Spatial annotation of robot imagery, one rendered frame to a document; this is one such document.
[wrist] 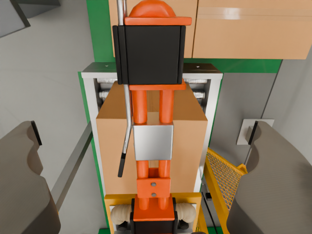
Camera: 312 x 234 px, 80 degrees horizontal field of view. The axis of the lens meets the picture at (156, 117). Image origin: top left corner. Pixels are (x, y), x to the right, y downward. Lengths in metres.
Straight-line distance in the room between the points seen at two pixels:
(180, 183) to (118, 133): 0.36
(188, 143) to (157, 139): 0.45
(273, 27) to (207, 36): 0.31
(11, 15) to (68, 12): 0.75
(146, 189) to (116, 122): 0.36
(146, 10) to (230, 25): 0.83
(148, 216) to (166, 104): 0.24
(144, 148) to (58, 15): 1.44
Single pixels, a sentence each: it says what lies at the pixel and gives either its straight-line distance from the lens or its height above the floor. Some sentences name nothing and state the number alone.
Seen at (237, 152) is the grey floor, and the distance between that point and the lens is 2.20.
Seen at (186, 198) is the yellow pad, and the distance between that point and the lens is 0.61.
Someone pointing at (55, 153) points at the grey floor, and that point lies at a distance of 2.22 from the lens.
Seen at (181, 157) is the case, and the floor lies 0.95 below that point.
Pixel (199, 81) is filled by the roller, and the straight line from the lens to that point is 1.06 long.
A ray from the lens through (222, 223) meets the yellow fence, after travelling 1.28.
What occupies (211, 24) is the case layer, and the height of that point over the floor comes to 0.54.
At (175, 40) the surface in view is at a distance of 0.23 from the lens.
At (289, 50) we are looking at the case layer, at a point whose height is 0.54.
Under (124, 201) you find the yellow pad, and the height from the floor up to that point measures 1.16.
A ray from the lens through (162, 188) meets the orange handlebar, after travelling 0.37.
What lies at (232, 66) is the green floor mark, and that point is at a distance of 1.71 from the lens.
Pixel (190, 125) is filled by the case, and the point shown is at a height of 0.95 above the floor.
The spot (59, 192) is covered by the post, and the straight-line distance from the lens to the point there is 1.16.
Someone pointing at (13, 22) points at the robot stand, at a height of 0.75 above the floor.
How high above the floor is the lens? 1.52
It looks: 61 degrees down
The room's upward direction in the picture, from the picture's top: 177 degrees clockwise
